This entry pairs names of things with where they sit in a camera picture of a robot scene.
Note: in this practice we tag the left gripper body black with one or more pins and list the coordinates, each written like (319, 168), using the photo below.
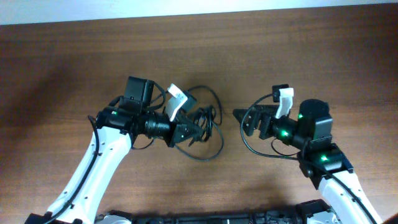
(174, 127)

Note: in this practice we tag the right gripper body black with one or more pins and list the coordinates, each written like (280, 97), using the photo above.
(268, 115)

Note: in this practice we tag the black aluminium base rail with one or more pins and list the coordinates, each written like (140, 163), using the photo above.
(314, 211)

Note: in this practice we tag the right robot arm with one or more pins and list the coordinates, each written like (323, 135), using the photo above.
(320, 160)

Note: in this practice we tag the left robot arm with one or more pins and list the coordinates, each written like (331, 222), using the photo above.
(115, 129)

